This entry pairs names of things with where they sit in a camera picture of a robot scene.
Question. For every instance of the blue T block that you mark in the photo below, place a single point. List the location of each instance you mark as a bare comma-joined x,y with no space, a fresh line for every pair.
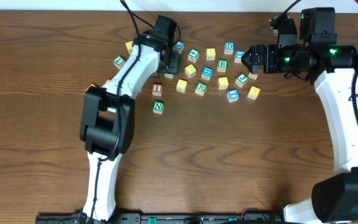
232,95

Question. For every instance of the yellow block centre right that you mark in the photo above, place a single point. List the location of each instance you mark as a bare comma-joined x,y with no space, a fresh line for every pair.
223,83

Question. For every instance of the red block under gripper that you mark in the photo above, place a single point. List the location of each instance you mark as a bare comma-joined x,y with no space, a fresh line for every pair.
254,76

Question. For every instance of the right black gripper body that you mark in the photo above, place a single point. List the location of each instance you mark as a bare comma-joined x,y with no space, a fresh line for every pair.
261,58

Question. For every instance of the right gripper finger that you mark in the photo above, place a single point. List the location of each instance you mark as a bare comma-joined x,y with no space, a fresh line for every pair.
247,57
254,69

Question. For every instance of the green R block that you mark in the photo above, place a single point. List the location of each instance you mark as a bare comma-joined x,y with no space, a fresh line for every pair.
201,88

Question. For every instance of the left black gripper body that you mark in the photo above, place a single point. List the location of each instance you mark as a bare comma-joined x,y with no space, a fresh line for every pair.
173,63

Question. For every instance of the green B block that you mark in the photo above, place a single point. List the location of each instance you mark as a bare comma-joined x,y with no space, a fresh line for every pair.
222,65

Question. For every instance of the green 7 block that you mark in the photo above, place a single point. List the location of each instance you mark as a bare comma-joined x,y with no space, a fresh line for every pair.
119,61

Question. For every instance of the green N block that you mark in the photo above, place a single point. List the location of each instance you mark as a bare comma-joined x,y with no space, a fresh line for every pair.
158,107

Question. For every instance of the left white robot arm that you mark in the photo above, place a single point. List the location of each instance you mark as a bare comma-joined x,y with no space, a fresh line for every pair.
107,123

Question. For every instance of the blue H block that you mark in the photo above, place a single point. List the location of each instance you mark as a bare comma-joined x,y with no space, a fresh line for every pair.
207,73

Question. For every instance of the yellow S block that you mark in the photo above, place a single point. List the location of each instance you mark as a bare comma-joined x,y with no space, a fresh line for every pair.
182,85

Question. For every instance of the red I block centre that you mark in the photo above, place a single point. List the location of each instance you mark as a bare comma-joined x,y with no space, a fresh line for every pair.
157,89

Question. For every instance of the yellow O block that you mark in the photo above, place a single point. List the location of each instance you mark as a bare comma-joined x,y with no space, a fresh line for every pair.
190,70

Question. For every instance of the green J block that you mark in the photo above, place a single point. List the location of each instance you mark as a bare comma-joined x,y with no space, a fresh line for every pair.
241,80

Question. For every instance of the blue 5 block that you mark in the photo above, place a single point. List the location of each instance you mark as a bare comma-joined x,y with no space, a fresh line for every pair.
238,56

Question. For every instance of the yellow M block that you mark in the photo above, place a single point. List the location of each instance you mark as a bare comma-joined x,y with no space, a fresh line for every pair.
254,92

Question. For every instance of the green 4 block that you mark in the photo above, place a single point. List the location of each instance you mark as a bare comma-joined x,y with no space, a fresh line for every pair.
193,55

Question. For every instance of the yellow block top left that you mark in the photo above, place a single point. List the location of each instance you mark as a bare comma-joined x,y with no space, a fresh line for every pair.
129,46

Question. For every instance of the red E block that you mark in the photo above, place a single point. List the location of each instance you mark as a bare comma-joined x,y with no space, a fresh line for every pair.
167,75

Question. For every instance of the blue D block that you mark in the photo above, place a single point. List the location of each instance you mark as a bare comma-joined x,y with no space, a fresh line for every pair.
229,48

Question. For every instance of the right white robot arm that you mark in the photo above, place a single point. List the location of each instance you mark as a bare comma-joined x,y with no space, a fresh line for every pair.
332,70

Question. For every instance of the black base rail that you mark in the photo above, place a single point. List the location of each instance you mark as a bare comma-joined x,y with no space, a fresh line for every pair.
136,218

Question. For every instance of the blue L block right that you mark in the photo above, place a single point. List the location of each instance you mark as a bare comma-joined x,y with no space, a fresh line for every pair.
179,46

